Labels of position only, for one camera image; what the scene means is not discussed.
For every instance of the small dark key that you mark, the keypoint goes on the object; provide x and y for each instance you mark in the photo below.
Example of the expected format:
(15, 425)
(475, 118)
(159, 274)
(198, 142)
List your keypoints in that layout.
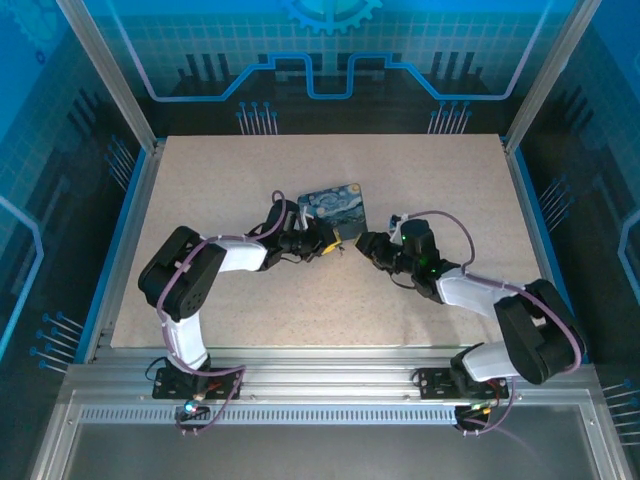
(341, 249)

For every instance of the starry night print tin box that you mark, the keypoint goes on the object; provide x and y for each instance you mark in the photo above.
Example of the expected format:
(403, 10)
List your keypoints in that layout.
(335, 205)

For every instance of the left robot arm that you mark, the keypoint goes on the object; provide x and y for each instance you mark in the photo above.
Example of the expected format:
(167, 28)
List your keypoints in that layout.
(185, 280)

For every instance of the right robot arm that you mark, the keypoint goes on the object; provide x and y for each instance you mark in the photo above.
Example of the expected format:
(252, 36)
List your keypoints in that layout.
(530, 325)

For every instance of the small LED circuit board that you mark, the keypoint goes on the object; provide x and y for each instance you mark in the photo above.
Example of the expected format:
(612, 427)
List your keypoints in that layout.
(191, 407)
(481, 407)

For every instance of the grey metal shelf plate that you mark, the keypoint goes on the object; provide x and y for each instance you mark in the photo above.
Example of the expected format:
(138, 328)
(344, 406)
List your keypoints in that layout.
(325, 452)

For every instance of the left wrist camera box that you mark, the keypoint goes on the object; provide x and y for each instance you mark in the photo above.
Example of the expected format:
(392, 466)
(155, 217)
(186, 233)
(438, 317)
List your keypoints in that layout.
(305, 219)

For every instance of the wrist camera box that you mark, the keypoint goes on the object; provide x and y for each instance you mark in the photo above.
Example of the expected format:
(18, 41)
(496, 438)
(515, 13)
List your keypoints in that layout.
(397, 222)
(305, 219)

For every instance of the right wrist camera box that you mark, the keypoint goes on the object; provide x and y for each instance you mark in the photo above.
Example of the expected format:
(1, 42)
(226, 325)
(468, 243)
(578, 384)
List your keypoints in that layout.
(397, 222)

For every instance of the aluminium cross rail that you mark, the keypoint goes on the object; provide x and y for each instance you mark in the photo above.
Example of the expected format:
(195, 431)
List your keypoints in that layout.
(325, 375)

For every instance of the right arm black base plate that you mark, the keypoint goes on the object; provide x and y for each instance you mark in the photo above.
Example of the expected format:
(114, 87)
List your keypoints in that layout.
(435, 384)

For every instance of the aluminium side rail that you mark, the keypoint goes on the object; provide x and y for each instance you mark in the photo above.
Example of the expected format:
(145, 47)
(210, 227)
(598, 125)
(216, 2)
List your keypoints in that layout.
(122, 240)

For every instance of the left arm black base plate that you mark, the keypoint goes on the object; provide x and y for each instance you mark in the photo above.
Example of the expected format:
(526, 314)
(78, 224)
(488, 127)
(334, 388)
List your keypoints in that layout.
(170, 387)

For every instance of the aluminium frame post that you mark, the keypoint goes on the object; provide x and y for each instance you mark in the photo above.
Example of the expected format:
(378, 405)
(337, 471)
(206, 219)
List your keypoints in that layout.
(107, 75)
(550, 75)

